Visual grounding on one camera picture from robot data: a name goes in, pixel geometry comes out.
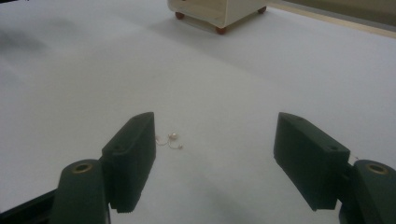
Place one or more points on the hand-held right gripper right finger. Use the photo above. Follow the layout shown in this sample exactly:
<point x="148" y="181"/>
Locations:
<point x="308" y="161"/>

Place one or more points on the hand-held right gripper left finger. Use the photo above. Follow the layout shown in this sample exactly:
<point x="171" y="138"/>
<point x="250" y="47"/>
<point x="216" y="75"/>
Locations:
<point x="132" y="161"/>

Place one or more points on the pearl earring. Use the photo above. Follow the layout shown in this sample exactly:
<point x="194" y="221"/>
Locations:
<point x="173" y="135"/>

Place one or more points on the cream jewelry box red feet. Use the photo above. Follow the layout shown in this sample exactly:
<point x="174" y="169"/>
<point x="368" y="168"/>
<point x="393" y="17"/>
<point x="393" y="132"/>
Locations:
<point x="224" y="11"/>

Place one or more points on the light wooden table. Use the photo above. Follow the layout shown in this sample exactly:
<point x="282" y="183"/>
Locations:
<point x="342" y="23"/>

